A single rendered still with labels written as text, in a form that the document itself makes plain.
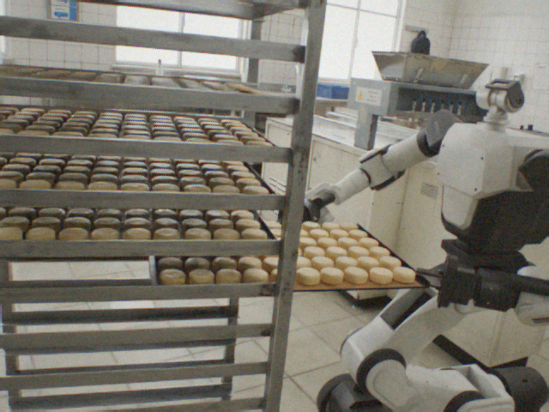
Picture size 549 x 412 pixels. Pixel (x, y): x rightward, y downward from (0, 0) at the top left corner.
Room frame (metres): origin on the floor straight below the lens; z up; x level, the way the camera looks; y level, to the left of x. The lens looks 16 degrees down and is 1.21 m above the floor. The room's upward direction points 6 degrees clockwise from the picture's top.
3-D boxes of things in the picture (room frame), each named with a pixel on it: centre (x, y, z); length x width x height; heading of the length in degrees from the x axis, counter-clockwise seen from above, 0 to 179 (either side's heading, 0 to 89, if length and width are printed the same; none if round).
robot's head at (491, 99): (1.28, -0.54, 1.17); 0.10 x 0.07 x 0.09; 16
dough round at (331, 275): (0.99, -0.14, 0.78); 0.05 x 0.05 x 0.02
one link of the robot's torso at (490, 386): (1.30, -0.65, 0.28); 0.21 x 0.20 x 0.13; 106
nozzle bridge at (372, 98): (2.63, -0.72, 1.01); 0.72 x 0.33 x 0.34; 117
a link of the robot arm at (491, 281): (1.03, -0.46, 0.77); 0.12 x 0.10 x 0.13; 76
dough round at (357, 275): (1.01, -0.19, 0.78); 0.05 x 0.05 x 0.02
